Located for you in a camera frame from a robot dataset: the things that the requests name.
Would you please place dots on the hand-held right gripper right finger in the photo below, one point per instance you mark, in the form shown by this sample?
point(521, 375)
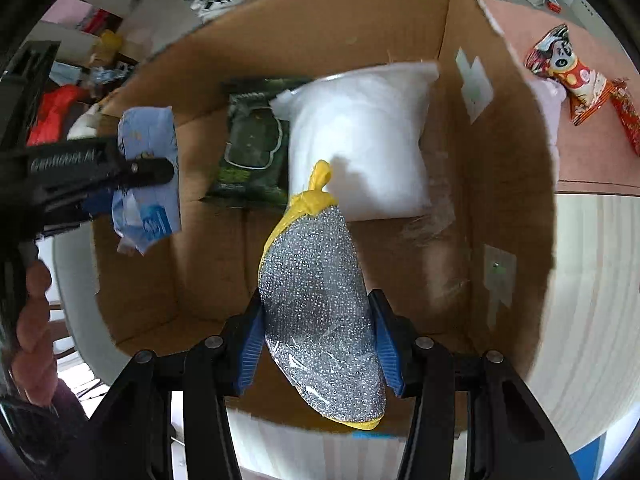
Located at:
point(388, 347)

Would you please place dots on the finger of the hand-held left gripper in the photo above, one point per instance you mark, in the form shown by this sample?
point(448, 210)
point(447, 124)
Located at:
point(145, 170)

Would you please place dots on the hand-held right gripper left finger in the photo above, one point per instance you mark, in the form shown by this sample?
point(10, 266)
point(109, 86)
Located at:
point(250, 345)

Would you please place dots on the light blue tissue pack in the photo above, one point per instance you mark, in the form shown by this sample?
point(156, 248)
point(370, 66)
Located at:
point(147, 180)

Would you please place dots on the silver and yellow scouring pad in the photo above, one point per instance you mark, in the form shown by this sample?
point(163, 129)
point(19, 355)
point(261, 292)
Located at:
point(320, 310)

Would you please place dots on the dark green wet wipes pack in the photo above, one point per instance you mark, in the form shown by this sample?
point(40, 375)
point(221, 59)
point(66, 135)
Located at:
point(252, 145)

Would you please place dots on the cardboard box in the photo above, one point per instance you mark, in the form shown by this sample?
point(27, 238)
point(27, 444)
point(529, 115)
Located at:
point(350, 160)

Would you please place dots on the white stuffing bag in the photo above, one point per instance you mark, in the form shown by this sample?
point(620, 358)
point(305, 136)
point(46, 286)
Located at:
point(360, 145)

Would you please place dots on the person's left hand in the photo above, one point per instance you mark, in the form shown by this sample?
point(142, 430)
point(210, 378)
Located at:
point(32, 330)

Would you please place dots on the red bag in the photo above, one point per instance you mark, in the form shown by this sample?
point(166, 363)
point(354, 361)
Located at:
point(52, 110)

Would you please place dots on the yellow bottle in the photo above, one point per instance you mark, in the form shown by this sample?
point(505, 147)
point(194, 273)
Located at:
point(107, 47)

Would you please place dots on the pink table mat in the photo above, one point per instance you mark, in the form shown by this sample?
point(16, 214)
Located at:
point(590, 110)

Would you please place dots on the red cartoon snack packet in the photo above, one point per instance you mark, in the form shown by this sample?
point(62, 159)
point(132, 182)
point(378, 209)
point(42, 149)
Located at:
point(570, 75)

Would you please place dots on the red patterned packet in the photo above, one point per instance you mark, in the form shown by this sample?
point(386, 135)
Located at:
point(630, 115)

